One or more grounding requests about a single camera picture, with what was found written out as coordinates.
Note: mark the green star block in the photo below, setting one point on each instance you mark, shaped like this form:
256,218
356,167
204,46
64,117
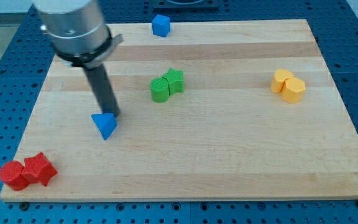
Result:
175,81

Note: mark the yellow rounded block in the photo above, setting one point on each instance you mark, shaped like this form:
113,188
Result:
279,78

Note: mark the red star block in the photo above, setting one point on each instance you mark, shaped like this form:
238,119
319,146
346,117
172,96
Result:
38,169

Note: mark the blue cube block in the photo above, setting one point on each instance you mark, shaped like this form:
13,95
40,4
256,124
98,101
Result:
161,25

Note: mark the blue triangle block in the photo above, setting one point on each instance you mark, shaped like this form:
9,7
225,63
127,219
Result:
106,124

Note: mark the red cylinder block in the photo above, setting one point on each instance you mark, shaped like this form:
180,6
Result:
11,175

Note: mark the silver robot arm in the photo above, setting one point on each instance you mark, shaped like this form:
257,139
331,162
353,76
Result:
80,36

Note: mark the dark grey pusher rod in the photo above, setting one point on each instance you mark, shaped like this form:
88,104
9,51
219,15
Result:
99,82

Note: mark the green cylinder block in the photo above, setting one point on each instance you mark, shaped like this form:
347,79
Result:
159,90

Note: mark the wooden board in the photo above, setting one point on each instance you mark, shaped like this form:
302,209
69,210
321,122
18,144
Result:
226,137

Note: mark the yellow hexagon block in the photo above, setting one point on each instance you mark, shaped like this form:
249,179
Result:
293,90

